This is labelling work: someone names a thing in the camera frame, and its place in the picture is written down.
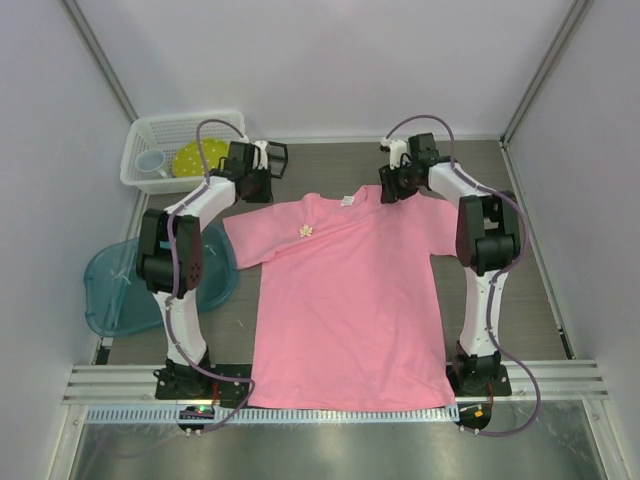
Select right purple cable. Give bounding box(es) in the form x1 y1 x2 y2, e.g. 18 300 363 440
382 114 544 441

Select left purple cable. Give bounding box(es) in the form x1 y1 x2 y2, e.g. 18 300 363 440
164 118 259 434

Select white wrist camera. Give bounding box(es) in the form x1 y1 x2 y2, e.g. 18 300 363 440
252 140 269 170
380 137 408 170

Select light blue mug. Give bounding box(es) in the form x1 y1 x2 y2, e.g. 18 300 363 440
135 149 170 180

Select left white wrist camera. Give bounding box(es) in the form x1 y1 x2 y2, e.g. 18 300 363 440
252 140 269 170

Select white plastic basket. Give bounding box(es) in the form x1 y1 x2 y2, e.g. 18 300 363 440
120 111 245 195

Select yellow-green dotted plate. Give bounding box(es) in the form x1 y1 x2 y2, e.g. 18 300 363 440
172 138 229 178

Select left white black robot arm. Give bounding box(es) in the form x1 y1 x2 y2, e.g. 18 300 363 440
136 141 272 400

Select white slotted cable duct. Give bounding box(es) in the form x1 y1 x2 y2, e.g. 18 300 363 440
85 404 459 426

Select teal transparent plastic bin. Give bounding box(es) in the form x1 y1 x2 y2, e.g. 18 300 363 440
84 223 239 338

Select black brooch box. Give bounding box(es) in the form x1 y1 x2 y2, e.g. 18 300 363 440
266 141 289 180

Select purple cable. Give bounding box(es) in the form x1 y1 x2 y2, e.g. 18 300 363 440
382 114 544 441
164 118 259 434

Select pink t-shirt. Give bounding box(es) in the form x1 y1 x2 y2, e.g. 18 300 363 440
223 185 457 412

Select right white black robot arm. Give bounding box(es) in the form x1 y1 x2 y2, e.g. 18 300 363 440
379 133 522 397

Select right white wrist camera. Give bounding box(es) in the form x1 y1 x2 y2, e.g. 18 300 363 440
380 137 408 170

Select cream flower brooch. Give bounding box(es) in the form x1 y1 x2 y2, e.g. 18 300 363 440
299 224 313 238

